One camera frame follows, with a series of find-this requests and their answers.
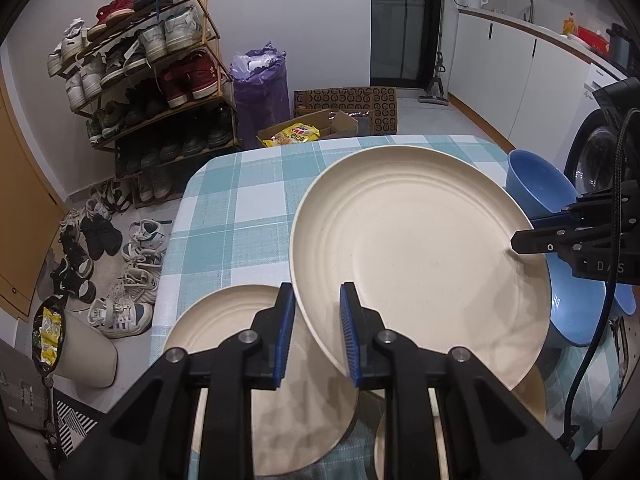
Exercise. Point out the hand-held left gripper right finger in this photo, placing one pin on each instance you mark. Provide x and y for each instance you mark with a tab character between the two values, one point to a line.
349	340

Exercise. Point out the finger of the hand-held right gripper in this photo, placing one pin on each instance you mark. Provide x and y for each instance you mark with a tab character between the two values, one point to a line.
555	217
542	241

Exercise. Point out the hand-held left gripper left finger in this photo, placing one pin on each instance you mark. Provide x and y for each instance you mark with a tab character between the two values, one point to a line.
285	330

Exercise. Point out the blue bowl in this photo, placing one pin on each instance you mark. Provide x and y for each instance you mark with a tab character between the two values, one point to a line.
575	310
537	182

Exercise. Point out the large cream plate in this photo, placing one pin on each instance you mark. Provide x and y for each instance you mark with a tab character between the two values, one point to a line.
410	250

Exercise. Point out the teal white checked tablecloth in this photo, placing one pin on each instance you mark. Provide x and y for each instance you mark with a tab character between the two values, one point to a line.
235	210

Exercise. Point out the white washing machine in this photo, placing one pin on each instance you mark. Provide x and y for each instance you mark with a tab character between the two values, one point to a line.
597	77

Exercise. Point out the white kitchen cabinet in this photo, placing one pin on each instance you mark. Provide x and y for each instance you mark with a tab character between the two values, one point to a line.
500	65

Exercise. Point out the grey floor mop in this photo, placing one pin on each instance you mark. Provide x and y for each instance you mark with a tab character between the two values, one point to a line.
435	90

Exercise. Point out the red box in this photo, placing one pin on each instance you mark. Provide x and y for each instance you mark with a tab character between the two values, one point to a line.
592	40

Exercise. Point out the dark pressure cooker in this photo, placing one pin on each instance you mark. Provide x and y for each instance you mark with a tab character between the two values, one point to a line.
620	47

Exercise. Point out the yellow bottle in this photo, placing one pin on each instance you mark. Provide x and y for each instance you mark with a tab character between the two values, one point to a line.
570	25

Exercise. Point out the yellow snack packet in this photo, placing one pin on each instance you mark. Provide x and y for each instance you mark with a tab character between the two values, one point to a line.
295	134

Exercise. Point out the white trash bin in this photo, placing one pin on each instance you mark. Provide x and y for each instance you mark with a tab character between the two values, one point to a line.
90	355

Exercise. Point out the pile of loose sneakers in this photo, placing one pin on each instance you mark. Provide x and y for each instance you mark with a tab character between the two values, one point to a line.
100	260

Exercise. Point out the flat cardboard box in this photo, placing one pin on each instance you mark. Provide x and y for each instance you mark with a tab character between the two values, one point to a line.
340	125

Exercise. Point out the chrome kitchen faucet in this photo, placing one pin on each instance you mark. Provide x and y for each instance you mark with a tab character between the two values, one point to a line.
529	5

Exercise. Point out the black white patterned rug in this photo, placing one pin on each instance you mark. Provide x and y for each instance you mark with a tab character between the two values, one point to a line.
75	420

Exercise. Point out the purple plastic bag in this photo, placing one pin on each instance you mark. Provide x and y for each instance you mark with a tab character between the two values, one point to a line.
262	95

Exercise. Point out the black bag with yellow wrappers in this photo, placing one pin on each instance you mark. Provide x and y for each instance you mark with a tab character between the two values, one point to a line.
47	335

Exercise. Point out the brown circle-patterned mat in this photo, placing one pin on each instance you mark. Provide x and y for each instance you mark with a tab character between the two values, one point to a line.
345	97

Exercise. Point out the black framed glass door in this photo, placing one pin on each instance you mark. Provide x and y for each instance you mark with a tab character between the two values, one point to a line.
400	25

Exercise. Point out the grey carton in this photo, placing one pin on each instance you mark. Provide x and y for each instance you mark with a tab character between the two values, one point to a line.
22	390

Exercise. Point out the wooden shoe rack with shoes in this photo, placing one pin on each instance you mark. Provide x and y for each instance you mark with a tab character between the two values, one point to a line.
185	80

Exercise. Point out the orange wooden door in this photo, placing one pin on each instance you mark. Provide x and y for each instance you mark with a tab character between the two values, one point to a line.
25	210

